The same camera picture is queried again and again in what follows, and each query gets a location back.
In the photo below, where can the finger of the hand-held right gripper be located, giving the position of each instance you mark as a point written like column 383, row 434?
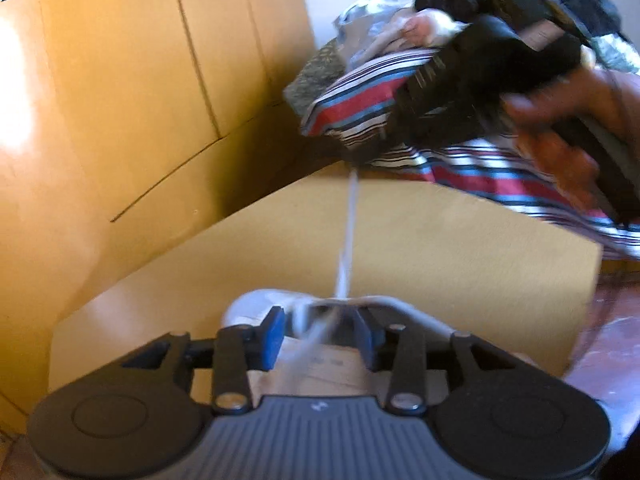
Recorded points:
column 380, row 142

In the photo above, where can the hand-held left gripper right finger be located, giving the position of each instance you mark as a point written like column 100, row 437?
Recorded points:
column 364, row 340

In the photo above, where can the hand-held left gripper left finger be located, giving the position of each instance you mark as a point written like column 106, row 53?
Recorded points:
column 275, row 340

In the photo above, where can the white shoe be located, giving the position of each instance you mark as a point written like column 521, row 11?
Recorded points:
column 250, row 305

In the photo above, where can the white shoelace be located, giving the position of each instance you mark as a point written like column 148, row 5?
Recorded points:
column 350, row 230

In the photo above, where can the person's right hand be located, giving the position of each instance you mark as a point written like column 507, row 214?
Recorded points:
column 600, row 95

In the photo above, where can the striped blanket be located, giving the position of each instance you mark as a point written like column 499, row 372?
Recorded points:
column 360, row 110

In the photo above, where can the pink white garment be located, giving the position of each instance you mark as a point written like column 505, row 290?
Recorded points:
column 425, row 27

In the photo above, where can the leaf-patterned pillow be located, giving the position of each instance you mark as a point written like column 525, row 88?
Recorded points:
column 315, row 80

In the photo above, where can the wooden wardrobe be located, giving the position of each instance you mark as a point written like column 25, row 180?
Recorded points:
column 125, row 110

